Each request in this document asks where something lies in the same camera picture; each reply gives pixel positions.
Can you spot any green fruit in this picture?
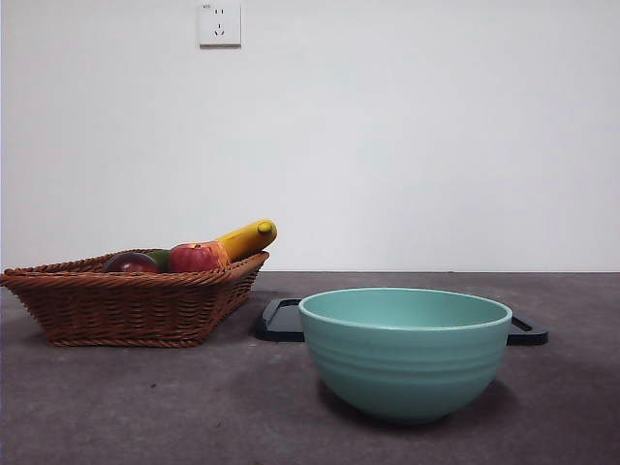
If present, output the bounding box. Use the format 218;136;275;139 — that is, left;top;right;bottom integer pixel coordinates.
144;248;171;272

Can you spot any white wall socket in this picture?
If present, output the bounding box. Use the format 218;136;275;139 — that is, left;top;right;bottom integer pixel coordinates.
198;3;242;48

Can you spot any yellow banana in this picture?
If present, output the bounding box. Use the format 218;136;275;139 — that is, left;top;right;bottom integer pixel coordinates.
212;218;278;264

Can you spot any dark red plum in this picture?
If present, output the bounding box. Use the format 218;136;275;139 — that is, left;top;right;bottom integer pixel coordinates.
103;252;161;275

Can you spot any black rectangular tray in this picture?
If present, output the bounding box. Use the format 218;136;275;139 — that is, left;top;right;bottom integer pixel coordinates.
253;297;550;346

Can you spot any teal ribbed bowl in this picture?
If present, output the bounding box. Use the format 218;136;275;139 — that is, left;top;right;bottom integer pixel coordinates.
297;287;513;426

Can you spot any red apple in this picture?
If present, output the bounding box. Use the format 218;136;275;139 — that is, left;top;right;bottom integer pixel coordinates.
168;242;222;273

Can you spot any brown wicker basket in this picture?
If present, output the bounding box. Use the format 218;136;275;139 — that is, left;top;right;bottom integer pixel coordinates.
0;250;270;349

